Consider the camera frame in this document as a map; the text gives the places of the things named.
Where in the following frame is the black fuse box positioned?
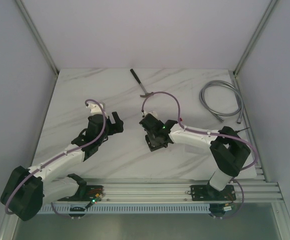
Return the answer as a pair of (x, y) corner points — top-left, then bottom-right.
(145, 135), (165, 152)

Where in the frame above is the silver flexible metal hose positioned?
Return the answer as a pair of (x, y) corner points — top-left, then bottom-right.
(199, 79), (243, 125)

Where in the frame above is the clear plastic fuse box cover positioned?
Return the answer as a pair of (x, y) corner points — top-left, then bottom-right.
(184, 144), (205, 154)

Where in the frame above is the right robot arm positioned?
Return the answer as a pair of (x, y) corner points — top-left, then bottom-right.
(139, 113), (251, 200)

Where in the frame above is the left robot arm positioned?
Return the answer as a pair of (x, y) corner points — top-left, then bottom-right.
(0, 112), (124, 221)

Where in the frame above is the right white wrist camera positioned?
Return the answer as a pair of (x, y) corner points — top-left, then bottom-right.
(147, 111), (158, 119)

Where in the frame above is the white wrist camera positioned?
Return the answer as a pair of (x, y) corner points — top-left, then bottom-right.
(147, 111), (158, 119)
(85, 101), (108, 118)

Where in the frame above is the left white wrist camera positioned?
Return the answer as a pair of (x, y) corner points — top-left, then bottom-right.
(85, 101), (108, 118)

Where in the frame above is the claw hammer black handle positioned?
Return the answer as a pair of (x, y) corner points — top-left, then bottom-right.
(130, 69), (153, 98)

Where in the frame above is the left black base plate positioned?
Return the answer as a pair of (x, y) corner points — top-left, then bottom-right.
(78, 185), (104, 201)

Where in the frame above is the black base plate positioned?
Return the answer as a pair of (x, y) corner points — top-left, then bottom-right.
(78, 185), (104, 201)
(189, 184), (236, 202)

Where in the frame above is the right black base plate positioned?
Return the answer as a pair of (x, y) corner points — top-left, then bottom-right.
(189, 184), (236, 202)

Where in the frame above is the grey slotted cable duct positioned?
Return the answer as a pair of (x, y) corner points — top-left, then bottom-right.
(38, 204), (235, 215)

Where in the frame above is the aluminium mounting rail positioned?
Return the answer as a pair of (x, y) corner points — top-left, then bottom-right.
(86, 178), (283, 204)

